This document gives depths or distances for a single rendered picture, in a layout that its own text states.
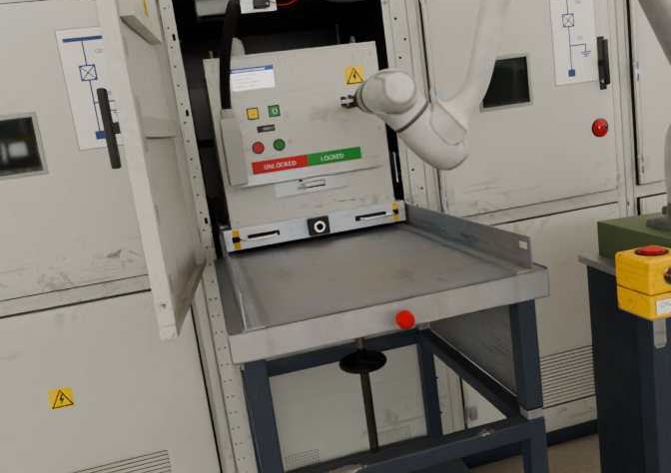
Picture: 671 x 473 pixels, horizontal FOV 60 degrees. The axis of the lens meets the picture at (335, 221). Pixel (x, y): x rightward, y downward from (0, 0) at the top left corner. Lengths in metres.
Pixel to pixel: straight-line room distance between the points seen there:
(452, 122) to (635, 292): 0.55
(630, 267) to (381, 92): 0.60
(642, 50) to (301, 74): 1.11
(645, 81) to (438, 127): 0.99
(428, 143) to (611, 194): 0.93
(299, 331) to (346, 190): 0.75
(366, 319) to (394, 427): 0.94
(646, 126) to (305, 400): 1.40
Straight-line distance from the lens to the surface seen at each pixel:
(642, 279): 1.05
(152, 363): 1.76
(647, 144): 2.19
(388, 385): 1.91
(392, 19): 1.79
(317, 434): 1.91
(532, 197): 1.95
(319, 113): 1.70
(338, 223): 1.71
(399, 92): 1.29
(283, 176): 1.64
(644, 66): 2.18
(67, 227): 1.69
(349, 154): 1.72
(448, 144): 1.37
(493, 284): 1.15
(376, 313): 1.08
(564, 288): 2.07
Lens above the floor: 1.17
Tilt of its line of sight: 9 degrees down
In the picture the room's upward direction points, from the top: 8 degrees counter-clockwise
